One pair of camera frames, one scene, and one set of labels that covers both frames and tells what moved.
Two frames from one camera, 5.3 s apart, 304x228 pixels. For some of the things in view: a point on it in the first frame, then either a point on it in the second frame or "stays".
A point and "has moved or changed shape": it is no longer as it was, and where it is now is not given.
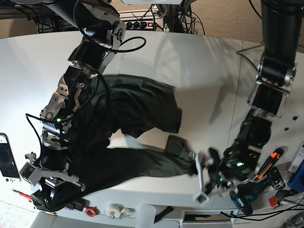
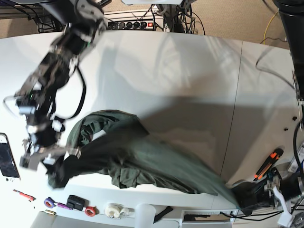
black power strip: (140, 25) stays
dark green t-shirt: (118, 103) has moved or changed shape
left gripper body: (58, 191) -> (42, 140)
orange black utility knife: (272, 159) stays
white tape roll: (113, 210) stays
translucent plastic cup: (145, 215) stays
